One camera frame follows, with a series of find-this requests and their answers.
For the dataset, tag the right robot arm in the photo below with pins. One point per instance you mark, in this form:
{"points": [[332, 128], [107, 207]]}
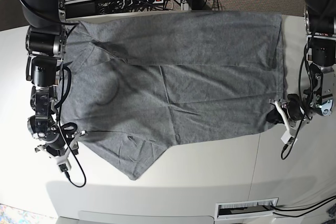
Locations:
{"points": [[45, 43]]}

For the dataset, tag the grey T-shirt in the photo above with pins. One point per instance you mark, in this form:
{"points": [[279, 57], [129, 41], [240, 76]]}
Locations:
{"points": [[143, 84]]}

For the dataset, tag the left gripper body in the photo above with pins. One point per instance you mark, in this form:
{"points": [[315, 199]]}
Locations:
{"points": [[293, 110]]}

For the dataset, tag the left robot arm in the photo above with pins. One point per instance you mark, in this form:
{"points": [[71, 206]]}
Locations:
{"points": [[318, 60]]}

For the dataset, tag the black power strip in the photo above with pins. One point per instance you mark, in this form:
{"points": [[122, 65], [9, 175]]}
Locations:
{"points": [[132, 4]]}

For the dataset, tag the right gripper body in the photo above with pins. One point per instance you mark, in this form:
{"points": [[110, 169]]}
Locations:
{"points": [[54, 144]]}

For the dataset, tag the table cable grommet slot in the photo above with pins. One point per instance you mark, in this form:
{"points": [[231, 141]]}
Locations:
{"points": [[245, 209]]}

